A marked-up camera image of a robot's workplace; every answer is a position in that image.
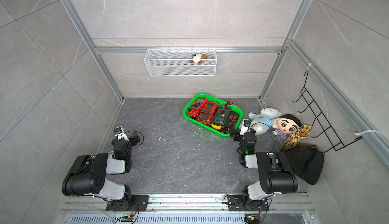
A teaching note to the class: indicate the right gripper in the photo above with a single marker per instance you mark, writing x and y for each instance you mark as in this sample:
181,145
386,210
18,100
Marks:
237,135

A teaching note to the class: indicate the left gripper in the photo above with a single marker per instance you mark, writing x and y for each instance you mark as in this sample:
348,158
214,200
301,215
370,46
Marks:
136,139

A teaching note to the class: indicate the small black multimeter with leads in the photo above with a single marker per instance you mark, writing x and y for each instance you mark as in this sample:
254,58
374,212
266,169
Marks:
232,120

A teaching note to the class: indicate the dark green multimeter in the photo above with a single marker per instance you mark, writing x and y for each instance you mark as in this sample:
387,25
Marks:
222,113

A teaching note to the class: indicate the red multimeter case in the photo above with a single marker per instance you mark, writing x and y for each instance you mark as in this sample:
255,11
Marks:
207,113

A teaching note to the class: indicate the red multimeter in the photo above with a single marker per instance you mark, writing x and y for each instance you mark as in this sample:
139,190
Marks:
197,107

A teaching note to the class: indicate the yellow multimeter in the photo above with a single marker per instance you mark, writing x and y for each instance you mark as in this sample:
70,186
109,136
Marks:
217,125

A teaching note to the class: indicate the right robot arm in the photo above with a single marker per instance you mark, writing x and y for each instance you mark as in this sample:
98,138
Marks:
274,170

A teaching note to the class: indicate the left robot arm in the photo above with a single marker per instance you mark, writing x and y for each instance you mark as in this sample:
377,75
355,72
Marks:
87,176

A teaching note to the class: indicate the green plastic basket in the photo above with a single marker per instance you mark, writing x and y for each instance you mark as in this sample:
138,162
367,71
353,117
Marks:
220,102

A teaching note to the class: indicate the white blue plush bear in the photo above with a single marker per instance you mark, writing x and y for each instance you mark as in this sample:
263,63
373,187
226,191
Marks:
263,121

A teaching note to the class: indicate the cartoon boy plush doll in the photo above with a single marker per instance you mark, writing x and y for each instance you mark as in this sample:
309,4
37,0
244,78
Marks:
286,125

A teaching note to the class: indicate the leopard print cloth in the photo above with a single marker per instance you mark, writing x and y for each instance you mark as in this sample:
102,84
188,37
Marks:
293,140

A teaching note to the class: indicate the black fabric bag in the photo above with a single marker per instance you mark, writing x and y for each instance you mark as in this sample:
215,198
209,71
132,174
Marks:
307,162

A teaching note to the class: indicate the small brown white plush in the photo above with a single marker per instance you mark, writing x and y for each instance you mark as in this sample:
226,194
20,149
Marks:
198,58

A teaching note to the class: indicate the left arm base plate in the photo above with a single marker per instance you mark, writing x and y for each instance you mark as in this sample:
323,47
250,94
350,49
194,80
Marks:
137,203

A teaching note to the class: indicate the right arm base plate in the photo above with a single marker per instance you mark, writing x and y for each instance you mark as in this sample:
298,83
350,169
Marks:
243,203

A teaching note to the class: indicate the black wire wall rack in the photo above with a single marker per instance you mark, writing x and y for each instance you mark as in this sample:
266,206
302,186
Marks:
321,121

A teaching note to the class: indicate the white wire wall basket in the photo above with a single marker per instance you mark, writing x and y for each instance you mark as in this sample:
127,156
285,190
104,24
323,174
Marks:
171,62

